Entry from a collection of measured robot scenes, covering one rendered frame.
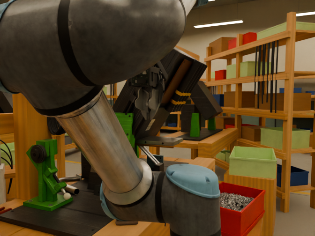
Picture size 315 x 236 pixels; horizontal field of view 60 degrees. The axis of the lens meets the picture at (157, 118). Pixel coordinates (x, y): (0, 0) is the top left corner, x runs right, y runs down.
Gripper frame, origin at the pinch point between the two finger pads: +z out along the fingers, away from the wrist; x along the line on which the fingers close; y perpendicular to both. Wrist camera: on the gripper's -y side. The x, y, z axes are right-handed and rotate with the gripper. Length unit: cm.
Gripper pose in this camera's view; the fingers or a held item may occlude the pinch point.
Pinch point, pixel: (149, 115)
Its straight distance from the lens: 82.0
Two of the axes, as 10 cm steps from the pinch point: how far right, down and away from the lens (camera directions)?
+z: 0.0, 10.0, 0.8
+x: 9.2, 0.3, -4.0
